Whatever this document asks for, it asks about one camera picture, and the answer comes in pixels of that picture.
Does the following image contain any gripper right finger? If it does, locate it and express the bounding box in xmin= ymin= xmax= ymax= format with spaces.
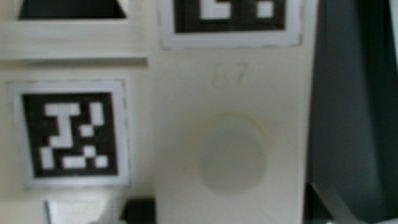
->
xmin=304 ymin=183 xmax=368 ymax=224

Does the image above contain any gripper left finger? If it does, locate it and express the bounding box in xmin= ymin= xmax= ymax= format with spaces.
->
xmin=43 ymin=198 xmax=157 ymax=224

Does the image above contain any white chair back frame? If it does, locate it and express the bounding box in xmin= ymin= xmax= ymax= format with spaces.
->
xmin=0 ymin=0 xmax=318 ymax=224

